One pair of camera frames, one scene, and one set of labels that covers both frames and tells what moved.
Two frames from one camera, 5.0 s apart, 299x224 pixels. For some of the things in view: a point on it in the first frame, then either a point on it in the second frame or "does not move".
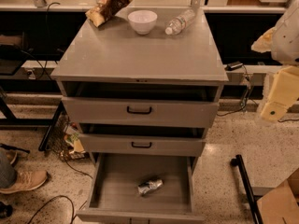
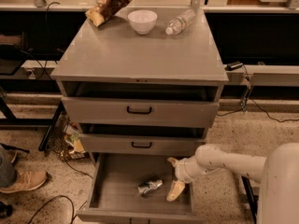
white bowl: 142,21 does not move
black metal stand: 239,163 does not move
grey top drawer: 141,104 does not move
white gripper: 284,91 to 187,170
